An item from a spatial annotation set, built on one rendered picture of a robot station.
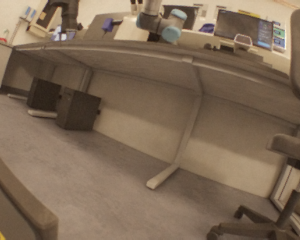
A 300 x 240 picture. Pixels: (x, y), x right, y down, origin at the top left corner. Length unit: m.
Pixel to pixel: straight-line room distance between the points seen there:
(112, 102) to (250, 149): 1.54
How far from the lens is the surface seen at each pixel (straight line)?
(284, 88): 0.85
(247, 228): 0.73
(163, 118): 1.62
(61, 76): 2.80
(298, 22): 0.69
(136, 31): 1.06
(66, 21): 0.72
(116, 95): 1.90
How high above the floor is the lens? 0.40
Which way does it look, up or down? 2 degrees down
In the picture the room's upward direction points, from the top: 18 degrees clockwise
